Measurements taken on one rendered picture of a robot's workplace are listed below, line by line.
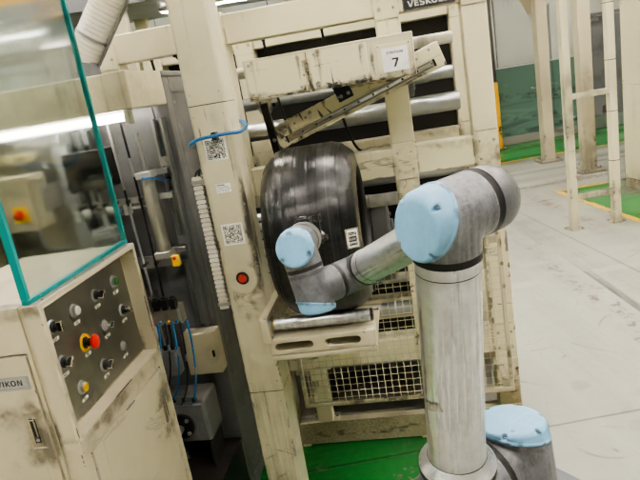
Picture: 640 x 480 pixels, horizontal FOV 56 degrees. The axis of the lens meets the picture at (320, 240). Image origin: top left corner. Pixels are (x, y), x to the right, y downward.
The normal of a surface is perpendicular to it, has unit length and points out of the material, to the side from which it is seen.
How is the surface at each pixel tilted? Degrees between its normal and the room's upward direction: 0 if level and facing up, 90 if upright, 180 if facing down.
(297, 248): 78
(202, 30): 90
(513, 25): 90
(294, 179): 43
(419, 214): 85
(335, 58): 90
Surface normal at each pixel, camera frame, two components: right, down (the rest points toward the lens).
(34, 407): -0.11, 0.27
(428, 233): -0.83, 0.19
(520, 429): -0.16, -0.97
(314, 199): -0.18, -0.28
